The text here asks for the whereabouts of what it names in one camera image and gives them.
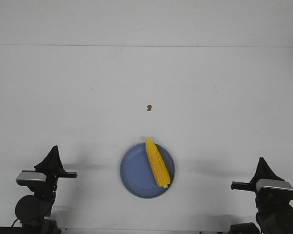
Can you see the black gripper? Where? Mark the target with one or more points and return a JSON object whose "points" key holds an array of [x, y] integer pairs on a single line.
{"points": [[263, 171], [52, 166]]}

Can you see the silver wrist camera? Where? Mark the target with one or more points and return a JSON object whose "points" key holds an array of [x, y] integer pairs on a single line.
{"points": [[26, 178], [273, 184]]}

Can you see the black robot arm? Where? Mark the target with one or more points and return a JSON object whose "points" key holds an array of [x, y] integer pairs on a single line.
{"points": [[272, 198], [33, 210]]}

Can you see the small brown table stain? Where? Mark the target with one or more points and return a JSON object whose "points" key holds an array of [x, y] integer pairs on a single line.
{"points": [[149, 107]]}

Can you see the blue round plate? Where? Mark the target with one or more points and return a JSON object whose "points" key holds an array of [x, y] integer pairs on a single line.
{"points": [[136, 174]]}

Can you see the yellow corn cob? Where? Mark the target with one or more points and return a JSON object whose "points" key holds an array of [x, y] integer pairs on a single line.
{"points": [[157, 164]]}

